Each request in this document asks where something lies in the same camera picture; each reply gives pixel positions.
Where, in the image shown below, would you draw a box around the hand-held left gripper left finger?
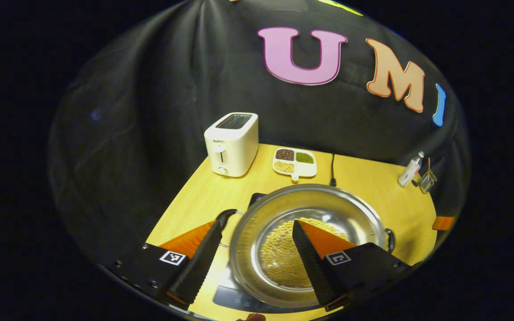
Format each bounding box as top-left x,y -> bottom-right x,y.
105,219 -> 224,311

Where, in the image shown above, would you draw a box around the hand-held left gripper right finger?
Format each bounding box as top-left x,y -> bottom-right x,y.
292,219 -> 414,312

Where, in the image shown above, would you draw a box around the black induction cooktop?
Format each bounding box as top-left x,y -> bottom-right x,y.
212,193 -> 324,313

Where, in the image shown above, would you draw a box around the steel pot with black handles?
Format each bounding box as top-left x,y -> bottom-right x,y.
216,184 -> 396,309

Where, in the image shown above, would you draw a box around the clear glass cup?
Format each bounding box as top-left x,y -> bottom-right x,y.
418,169 -> 438,194

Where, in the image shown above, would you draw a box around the clear bottle with pink label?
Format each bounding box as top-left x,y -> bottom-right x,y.
397,151 -> 425,188

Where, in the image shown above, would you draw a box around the white divided dish of beans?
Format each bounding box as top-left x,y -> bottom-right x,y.
272,147 -> 318,181

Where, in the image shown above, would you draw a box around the white toaster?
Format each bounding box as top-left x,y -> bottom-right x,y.
203,112 -> 259,178

